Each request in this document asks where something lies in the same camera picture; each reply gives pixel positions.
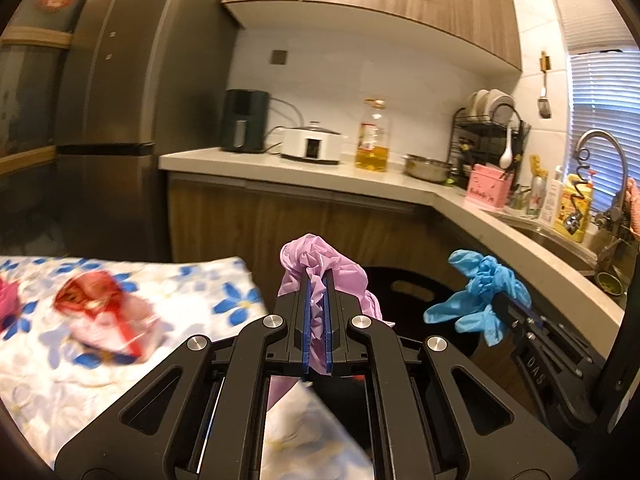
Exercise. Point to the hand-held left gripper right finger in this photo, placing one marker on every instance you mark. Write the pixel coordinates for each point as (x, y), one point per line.
(328, 330)

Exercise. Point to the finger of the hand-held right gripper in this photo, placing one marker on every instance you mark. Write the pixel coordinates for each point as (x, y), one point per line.
(520, 310)

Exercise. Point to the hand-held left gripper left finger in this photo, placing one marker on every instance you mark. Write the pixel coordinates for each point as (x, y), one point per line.
(306, 330)

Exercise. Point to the blue rubber glove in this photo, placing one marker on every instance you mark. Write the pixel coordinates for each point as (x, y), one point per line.
(480, 290)

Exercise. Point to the purple rubber glove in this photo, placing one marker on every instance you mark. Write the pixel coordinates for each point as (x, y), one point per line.
(310, 260)

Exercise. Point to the black trash bin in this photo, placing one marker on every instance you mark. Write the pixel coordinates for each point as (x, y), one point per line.
(415, 310)

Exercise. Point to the steel kitchen sink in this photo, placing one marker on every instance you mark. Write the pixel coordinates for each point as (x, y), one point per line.
(555, 245)

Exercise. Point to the small steel cup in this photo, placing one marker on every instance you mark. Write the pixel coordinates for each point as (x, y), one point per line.
(607, 284)

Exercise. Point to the blue floral tablecloth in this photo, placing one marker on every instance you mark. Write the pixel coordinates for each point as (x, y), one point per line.
(200, 300)

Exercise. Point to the yellow detergent bottle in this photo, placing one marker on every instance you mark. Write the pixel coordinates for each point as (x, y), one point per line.
(572, 210)

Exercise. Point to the white bottle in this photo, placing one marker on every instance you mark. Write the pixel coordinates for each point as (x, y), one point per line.
(550, 200)

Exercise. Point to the kitchen counter with wooden cabinets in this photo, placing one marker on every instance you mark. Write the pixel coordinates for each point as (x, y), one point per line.
(310, 210)

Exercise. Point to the pink utensil box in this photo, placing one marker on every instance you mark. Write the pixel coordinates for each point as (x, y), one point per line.
(487, 187)

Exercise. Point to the pink cloth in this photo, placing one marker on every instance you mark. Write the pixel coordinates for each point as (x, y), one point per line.
(634, 205)

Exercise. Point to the white ladle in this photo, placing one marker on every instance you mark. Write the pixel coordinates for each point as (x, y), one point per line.
(506, 155)

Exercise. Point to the steel mixing bowl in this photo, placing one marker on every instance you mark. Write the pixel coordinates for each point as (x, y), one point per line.
(427, 167)

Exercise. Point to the black dish rack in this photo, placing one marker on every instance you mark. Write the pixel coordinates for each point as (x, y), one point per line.
(475, 135)

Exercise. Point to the white electric cooker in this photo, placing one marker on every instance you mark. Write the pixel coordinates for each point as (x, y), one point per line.
(310, 145)

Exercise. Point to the cooking oil bottle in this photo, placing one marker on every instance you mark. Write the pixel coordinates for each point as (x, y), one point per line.
(372, 145)

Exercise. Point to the steel kitchen faucet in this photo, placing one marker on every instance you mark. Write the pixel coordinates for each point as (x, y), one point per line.
(597, 134)

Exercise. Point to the hanging metal spatula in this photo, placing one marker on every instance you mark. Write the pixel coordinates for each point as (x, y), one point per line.
(544, 105)

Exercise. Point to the red white printed plastic bag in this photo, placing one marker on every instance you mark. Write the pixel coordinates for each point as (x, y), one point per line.
(100, 305)

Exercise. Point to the black air fryer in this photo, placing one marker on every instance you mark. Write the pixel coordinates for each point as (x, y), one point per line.
(245, 120)

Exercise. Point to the white window blinds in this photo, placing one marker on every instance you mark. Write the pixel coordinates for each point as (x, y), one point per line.
(600, 90)

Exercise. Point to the steel refrigerator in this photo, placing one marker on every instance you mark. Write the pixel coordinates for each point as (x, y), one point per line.
(150, 85)

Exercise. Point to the pink plastic bag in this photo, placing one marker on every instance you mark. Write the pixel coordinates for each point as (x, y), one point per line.
(6, 302)

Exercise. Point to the wooden framed glass door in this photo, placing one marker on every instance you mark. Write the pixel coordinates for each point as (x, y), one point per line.
(25, 100)

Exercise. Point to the dark wall socket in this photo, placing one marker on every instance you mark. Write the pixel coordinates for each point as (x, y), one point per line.
(278, 57)

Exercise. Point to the wooden wall cabinet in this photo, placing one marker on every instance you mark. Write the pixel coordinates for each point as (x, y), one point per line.
(400, 5)

